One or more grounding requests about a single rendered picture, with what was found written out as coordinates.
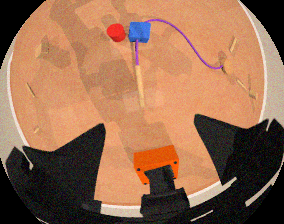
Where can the round wooden button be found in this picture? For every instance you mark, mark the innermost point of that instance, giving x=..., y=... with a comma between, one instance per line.
x=227, y=66

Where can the blue block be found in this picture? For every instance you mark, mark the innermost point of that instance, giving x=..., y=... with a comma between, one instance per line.
x=140, y=31

